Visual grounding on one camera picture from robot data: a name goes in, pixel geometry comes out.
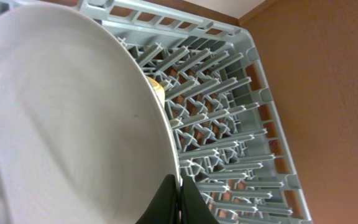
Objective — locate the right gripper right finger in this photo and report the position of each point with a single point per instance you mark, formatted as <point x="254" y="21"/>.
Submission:
<point x="193" y="208"/>

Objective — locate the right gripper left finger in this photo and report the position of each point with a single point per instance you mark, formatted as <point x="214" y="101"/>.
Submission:
<point x="163" y="207"/>

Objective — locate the grey ceramic plate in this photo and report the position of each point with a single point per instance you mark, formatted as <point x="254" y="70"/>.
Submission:
<point x="83" y="137"/>

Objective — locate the yellow bowl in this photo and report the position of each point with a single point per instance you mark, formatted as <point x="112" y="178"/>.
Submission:
<point x="159" y="90"/>

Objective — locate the grey dishwasher rack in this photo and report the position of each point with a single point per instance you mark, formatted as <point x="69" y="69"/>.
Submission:
<point x="228" y="133"/>

